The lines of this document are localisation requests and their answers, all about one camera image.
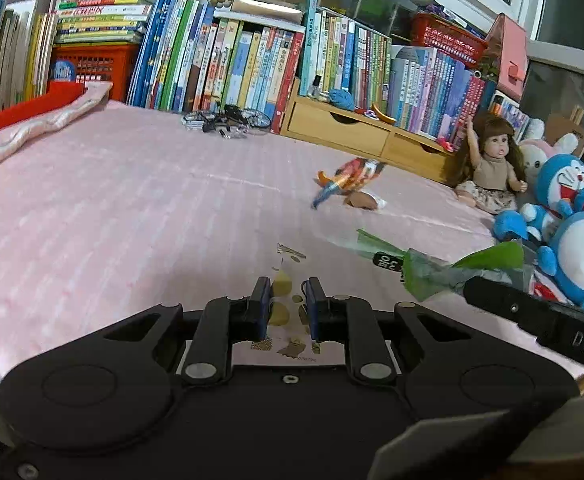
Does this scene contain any row of beige thin books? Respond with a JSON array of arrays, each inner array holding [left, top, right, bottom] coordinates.
[[0, 0, 60, 111]]

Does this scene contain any brown-haired doll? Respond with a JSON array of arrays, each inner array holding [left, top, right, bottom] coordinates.
[[444, 112, 529, 216]]

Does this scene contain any pink storage box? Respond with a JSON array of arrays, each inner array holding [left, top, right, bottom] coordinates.
[[482, 12, 529, 101]]

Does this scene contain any brown white wrapper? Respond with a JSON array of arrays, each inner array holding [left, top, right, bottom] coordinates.
[[343, 190, 389, 212]]

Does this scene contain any large blue cat plush toy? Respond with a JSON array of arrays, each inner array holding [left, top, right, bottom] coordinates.
[[537, 210, 584, 318]]

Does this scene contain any row of tall colourful books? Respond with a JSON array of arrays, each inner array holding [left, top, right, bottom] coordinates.
[[127, 0, 305, 133]]

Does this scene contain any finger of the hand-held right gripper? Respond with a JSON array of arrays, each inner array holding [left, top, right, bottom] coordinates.
[[464, 276, 543, 333]]

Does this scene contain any green plastic wrapper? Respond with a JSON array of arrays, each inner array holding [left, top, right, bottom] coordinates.
[[356, 229, 527, 303]]

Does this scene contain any tangle of black cables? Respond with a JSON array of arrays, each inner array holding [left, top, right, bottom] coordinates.
[[182, 104, 273, 140]]

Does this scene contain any pink white bunny plush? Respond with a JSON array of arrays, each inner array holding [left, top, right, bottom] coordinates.
[[517, 132, 580, 183]]

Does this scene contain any orange blue snack wrapper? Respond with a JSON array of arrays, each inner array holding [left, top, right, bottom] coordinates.
[[312, 156, 388, 209]]

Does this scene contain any clear wrapper with gold print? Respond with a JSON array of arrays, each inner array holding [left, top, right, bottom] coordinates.
[[249, 242, 323, 361]]

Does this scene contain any red plastic basket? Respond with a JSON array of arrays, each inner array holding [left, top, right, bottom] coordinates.
[[409, 12, 488, 66]]

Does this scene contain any stack of flat-lying books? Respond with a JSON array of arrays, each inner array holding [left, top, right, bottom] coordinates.
[[54, 0, 155, 43]]

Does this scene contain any wooden drawer organizer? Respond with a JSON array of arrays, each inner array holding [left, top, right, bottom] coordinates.
[[279, 77, 460, 183]]

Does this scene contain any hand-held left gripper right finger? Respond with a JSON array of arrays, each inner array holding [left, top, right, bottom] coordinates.
[[306, 276, 513, 383]]

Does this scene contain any pink striped table cloth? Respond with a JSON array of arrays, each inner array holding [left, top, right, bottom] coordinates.
[[0, 100, 584, 386]]

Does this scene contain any red plastic crate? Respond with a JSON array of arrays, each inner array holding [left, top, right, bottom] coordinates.
[[49, 42, 140, 103]]

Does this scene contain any red cardboard box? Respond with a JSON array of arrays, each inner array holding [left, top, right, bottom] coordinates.
[[0, 81, 88, 141]]

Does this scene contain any blue yarn ball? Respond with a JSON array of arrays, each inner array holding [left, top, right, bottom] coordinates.
[[328, 88, 355, 109]]

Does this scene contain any row of small paperback books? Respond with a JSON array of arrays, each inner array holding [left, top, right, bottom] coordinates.
[[299, 0, 498, 143]]

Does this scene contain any beige flat box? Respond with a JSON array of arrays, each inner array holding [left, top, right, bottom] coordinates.
[[232, 0, 305, 26]]

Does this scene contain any folded pink satin cloth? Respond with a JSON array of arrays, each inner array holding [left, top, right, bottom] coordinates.
[[0, 82, 113, 183]]

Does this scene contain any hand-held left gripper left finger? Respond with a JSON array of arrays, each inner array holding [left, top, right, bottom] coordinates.
[[82, 276, 274, 385]]

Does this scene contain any orange curved toy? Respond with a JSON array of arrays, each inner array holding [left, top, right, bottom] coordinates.
[[372, 104, 398, 126]]

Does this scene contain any brown cardboard box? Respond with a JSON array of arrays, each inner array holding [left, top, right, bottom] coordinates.
[[544, 105, 584, 151]]

